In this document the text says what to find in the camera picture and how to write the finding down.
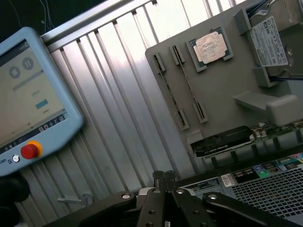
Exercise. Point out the black PC case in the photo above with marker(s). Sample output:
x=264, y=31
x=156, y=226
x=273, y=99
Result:
x=260, y=196

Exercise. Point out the hard disk with white label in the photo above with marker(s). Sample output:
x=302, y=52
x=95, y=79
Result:
x=270, y=42

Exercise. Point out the blue-grey robot teach pendant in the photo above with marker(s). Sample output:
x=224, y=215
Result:
x=30, y=94

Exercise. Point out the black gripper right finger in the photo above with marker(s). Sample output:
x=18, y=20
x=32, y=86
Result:
x=180, y=208

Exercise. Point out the silver CPU chip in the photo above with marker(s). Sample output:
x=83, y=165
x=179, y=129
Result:
x=210, y=48

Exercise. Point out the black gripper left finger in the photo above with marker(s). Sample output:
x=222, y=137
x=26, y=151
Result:
x=155, y=208

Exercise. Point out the grey parts rack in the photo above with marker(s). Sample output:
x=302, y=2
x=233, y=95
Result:
x=220, y=94

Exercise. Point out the green RAM stick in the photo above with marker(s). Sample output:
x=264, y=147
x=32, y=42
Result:
x=169, y=85
x=189, y=80

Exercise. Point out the black graphics card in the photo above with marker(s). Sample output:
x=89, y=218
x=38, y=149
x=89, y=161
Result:
x=222, y=142

